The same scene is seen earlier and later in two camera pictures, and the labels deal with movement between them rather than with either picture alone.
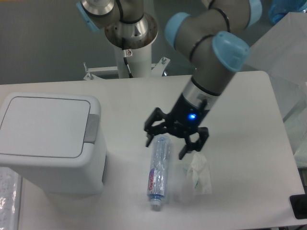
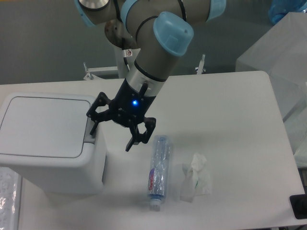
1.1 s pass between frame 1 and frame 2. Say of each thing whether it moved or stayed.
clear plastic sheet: stayed
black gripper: moved
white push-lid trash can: stayed
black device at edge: stayed
